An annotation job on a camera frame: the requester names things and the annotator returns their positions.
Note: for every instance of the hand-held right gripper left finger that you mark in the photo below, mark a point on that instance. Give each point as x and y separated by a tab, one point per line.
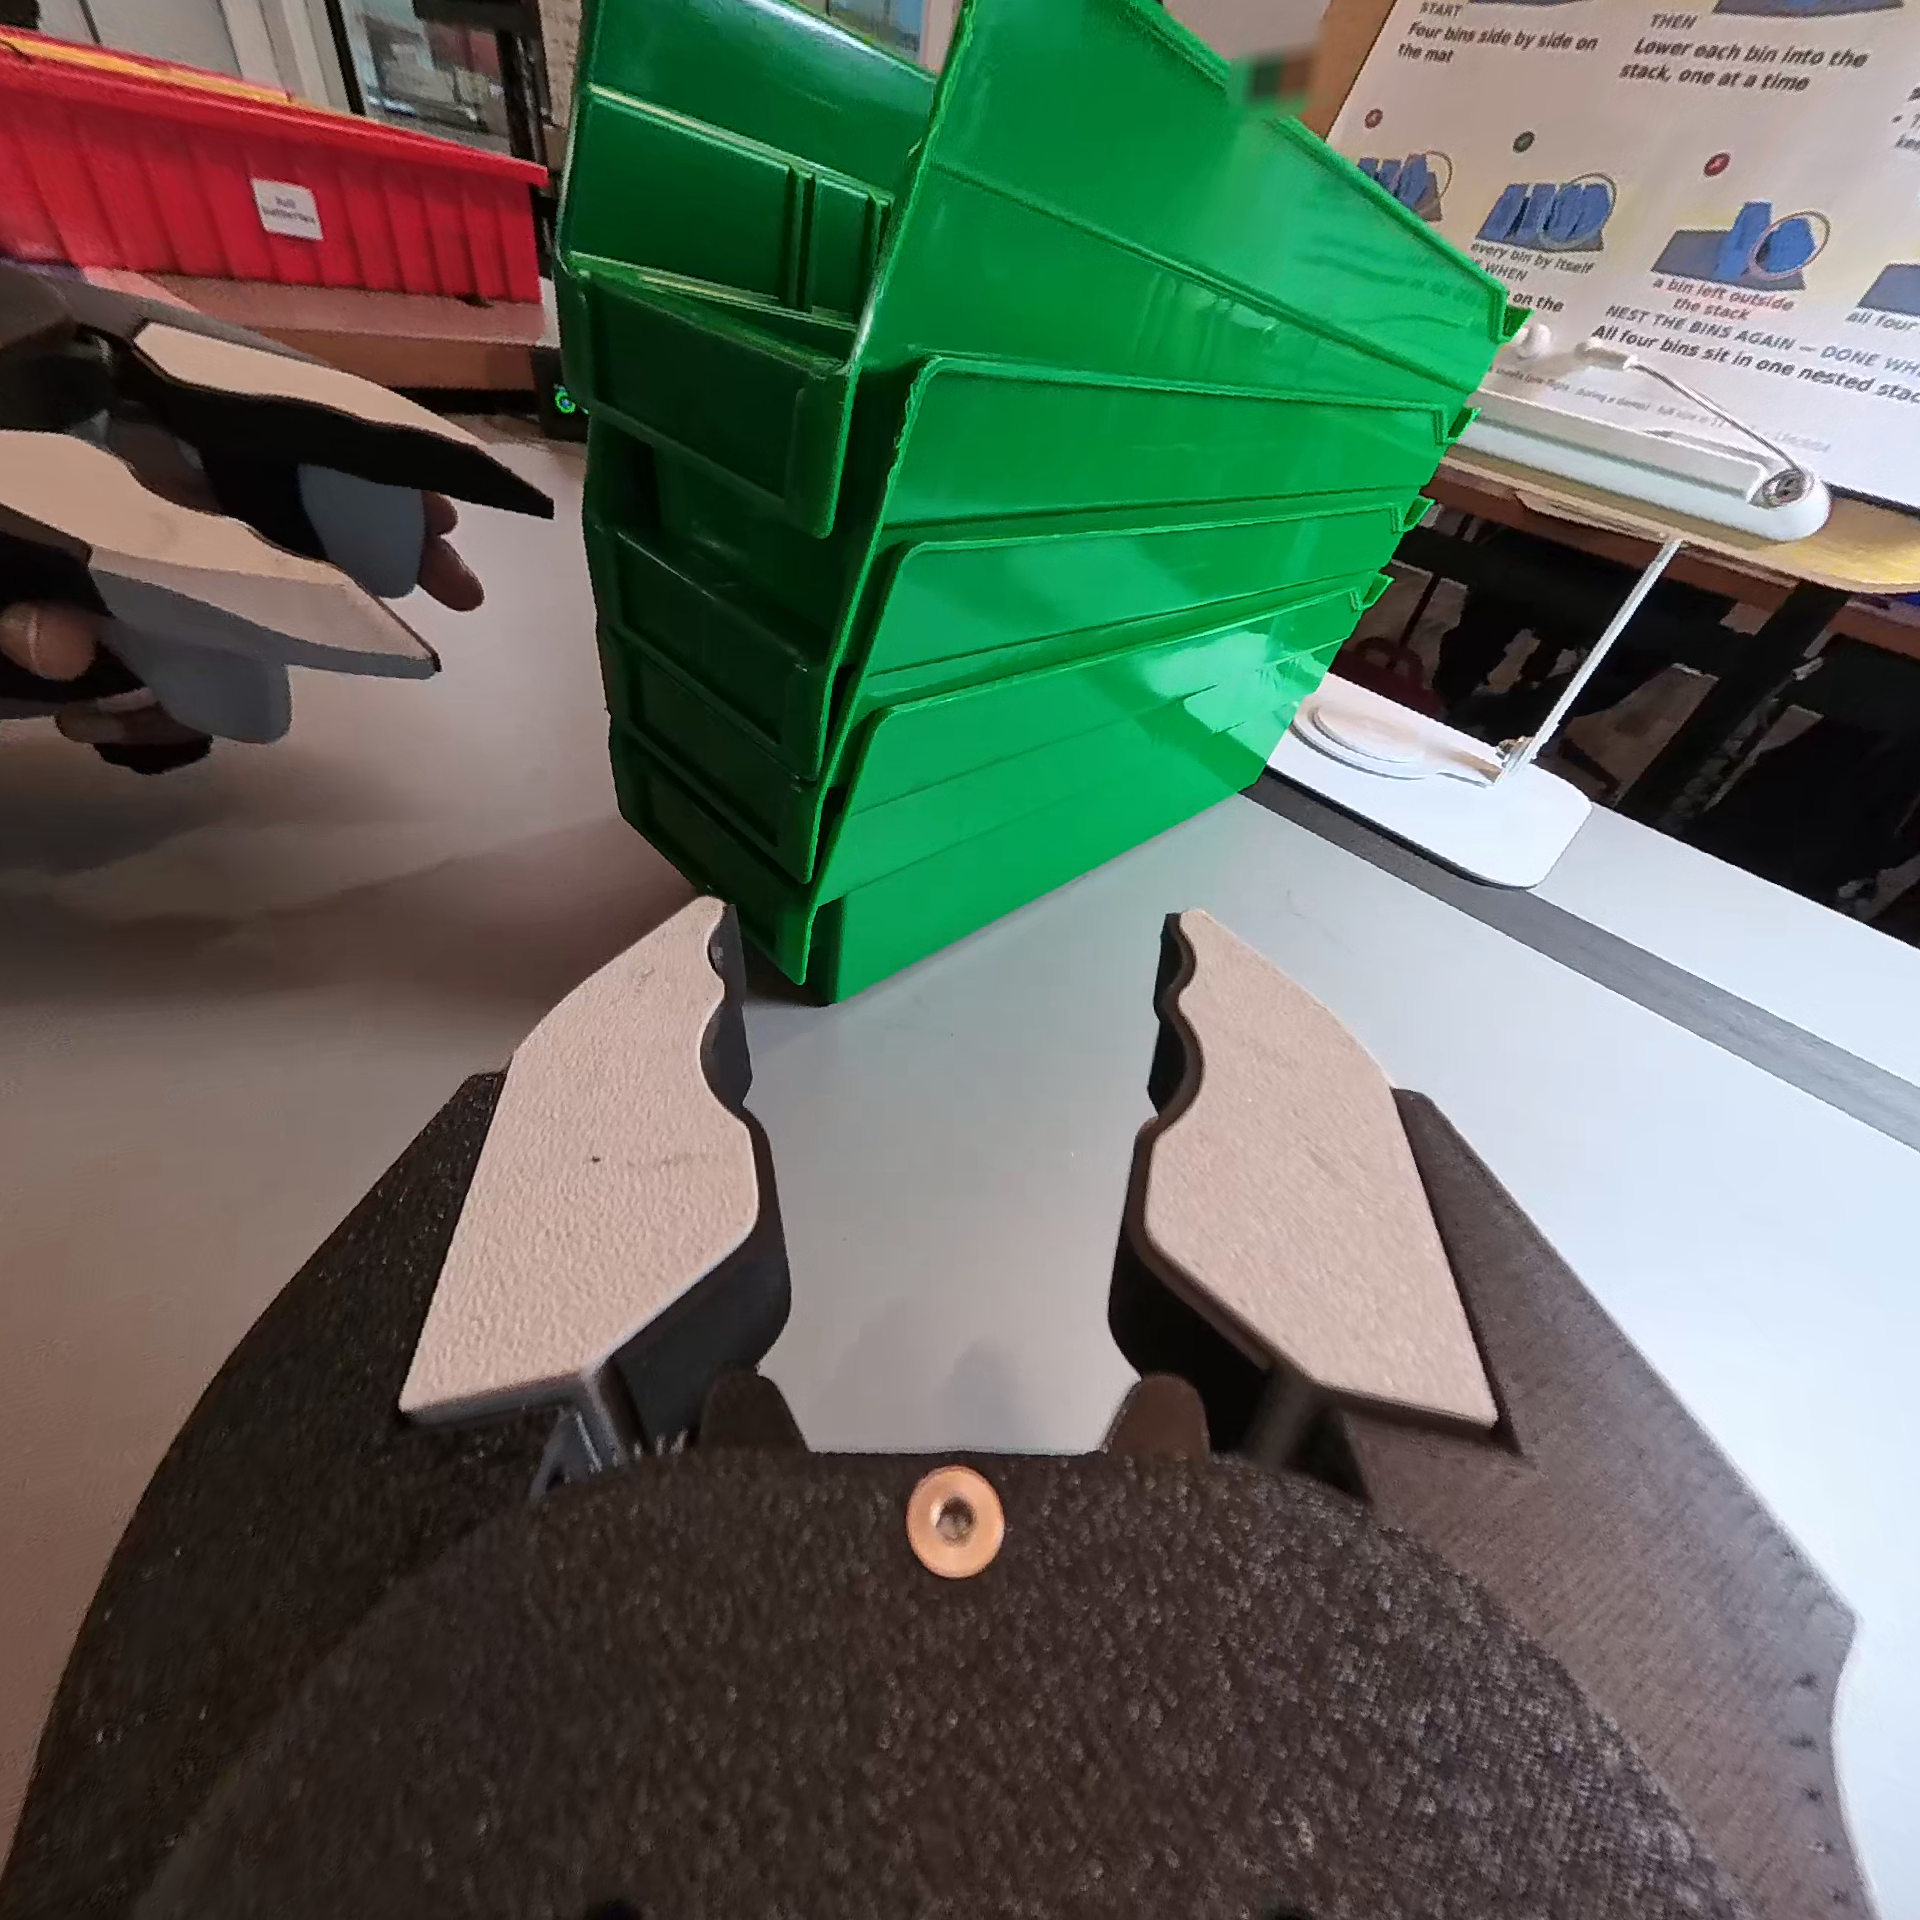
597	1199

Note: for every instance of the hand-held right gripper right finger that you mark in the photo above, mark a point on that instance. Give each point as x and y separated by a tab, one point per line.
1305	1216

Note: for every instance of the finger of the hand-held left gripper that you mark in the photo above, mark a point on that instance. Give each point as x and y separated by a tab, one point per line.
301	405
195	570

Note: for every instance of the green plastic storage bin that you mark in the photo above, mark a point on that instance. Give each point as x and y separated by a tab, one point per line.
1200	225
1170	452
1139	591
973	932

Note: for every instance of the grey desk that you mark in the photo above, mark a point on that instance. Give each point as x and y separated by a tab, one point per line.
973	1199

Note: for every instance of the wooden side table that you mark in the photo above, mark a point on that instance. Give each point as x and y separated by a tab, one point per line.
376	336

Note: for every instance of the red ribbed storage bin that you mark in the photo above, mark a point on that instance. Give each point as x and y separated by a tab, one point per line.
151	182

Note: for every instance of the black device green light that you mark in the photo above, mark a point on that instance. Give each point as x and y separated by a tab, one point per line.
559	404

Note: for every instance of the instruction sheet on stand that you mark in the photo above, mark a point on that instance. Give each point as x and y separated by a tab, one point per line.
1858	546

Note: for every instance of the printed instruction sheet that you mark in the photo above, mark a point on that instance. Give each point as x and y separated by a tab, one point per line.
1724	152

